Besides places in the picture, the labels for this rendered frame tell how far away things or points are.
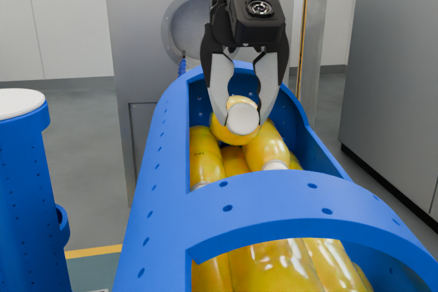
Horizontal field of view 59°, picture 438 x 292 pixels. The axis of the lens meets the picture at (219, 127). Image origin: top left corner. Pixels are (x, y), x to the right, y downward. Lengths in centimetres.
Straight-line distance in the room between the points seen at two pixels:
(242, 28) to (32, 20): 471
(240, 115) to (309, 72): 86
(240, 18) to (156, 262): 21
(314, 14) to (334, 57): 437
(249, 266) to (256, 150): 30
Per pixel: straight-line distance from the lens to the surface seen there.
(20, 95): 128
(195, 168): 53
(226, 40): 43
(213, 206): 28
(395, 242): 29
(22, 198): 121
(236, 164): 61
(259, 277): 30
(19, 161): 117
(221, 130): 50
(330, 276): 36
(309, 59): 129
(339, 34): 559
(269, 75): 45
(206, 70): 44
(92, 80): 504
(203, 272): 36
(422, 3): 246
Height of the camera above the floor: 138
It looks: 22 degrees down
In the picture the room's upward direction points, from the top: straight up
